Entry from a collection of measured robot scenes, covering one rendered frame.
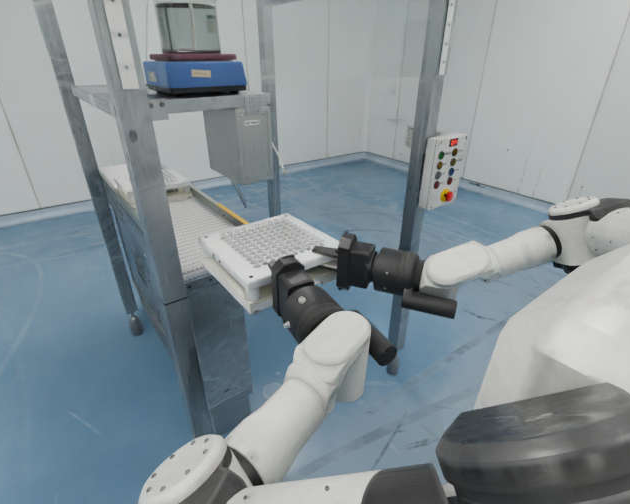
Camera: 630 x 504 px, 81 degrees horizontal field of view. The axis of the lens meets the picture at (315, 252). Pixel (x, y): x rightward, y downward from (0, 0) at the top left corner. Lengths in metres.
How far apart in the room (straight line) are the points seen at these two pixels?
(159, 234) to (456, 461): 0.83
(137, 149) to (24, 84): 3.53
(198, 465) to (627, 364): 0.31
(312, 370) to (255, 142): 0.72
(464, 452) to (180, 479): 0.23
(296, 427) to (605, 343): 0.29
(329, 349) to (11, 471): 1.72
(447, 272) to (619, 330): 0.41
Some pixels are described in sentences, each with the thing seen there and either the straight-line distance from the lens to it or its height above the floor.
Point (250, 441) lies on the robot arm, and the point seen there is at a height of 1.09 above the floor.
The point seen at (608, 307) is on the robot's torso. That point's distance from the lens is 0.33.
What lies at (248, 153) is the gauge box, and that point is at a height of 1.20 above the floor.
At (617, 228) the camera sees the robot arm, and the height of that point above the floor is 1.21.
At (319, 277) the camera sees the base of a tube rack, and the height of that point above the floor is 1.03.
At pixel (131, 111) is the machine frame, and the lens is 0.87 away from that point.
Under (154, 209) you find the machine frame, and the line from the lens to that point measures 0.91.
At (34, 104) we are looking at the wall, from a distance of 4.39.
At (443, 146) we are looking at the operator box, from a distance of 1.42.
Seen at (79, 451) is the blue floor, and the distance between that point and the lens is 1.98.
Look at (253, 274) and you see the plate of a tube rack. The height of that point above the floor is 1.07.
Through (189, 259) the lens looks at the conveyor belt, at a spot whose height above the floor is 0.91.
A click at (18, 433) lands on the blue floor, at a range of 2.18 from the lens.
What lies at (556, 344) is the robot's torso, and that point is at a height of 1.27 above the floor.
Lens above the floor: 1.43
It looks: 28 degrees down
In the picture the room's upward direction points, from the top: straight up
